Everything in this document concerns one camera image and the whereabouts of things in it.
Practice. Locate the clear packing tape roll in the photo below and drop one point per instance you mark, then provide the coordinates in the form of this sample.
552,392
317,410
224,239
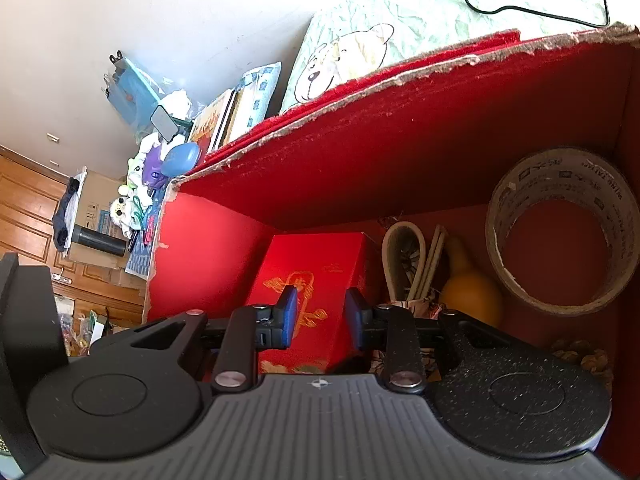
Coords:
562,232

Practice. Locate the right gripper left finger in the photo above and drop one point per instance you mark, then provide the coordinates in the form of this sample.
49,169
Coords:
250,330

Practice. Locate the black cylinder bottle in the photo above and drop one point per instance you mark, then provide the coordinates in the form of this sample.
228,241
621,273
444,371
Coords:
99,241

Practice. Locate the small mirror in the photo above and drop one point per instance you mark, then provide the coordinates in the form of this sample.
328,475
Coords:
164,123

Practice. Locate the orange bottle gourd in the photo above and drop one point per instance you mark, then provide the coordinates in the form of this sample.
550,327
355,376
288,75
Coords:
467,289

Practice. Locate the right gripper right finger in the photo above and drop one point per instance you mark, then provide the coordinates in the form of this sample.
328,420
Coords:
391,330

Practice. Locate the green white frog toys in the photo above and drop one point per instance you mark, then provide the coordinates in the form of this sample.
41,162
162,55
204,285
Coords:
128,209

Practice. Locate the small red gift box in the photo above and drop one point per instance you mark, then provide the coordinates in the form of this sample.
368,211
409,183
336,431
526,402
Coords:
321,267

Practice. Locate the blue checkered cloth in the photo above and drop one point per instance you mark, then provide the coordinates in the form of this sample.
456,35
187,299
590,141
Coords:
140,255

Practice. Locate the wooden door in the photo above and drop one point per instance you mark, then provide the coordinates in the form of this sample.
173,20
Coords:
28,201

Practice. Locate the stack of books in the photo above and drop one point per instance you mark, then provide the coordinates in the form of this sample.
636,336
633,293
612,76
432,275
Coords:
235,111

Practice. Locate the cardboard boxes pile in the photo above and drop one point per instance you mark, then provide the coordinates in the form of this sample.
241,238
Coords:
96,195

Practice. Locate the blue glasses case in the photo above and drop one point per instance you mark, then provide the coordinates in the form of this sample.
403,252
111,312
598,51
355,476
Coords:
180,160

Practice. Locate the large red cardboard box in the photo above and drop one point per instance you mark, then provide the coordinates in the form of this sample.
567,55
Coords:
430,139

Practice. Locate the blue gift bag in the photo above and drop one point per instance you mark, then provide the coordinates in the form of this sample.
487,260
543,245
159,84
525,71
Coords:
133,94

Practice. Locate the brown pine cone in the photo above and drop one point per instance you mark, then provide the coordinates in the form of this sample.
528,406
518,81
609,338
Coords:
582,354

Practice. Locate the purple toy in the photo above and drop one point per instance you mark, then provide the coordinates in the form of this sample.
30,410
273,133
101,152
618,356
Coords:
152,176

